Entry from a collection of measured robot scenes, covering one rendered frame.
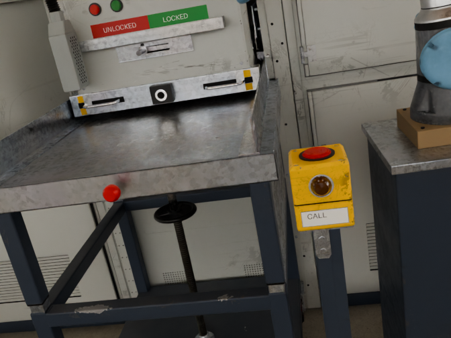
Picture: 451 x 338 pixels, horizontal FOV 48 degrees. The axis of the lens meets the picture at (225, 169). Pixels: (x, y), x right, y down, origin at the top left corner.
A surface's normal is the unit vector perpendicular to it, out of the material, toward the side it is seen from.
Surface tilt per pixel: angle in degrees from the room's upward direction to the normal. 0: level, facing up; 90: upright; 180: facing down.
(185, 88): 90
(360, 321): 0
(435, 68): 99
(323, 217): 90
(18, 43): 90
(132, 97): 90
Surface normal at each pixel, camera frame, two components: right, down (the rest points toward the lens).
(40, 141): 0.98, -0.12
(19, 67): 0.87, 0.02
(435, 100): -0.67, 0.10
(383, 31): -0.08, 0.37
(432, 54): -0.24, 0.52
